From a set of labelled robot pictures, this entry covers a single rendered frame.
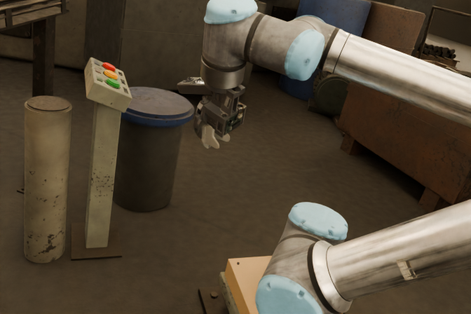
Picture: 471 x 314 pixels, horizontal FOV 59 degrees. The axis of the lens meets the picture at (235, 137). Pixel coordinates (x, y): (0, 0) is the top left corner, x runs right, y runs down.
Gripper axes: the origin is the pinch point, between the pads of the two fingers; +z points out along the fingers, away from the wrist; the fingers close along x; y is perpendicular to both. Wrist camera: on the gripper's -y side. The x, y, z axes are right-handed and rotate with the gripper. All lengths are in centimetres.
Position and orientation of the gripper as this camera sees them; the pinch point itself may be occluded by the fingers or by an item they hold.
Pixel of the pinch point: (206, 141)
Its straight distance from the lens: 100.0
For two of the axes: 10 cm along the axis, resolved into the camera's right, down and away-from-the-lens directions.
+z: -1.3, 7.2, 6.8
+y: 7.5, 5.2, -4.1
